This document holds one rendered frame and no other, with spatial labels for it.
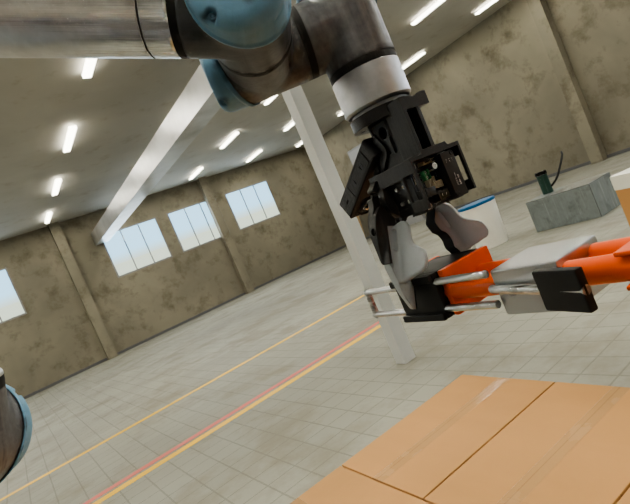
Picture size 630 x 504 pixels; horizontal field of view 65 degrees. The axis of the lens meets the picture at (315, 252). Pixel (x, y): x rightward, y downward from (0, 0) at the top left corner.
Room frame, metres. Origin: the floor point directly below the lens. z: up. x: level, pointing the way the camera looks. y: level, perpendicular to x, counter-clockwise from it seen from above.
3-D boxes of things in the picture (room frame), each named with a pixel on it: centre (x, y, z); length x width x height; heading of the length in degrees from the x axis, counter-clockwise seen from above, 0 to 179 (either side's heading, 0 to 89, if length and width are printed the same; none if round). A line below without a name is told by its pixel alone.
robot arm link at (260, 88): (0.52, -0.02, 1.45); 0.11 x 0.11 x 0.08; 0
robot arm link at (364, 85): (0.54, -0.13, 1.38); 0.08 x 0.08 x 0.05
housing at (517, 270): (0.44, -0.18, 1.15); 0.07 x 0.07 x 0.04; 29
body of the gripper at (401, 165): (0.53, -0.13, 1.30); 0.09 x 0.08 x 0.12; 29
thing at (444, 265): (0.56, -0.12, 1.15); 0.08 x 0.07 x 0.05; 29
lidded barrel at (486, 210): (7.36, -2.47, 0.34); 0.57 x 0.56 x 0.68; 123
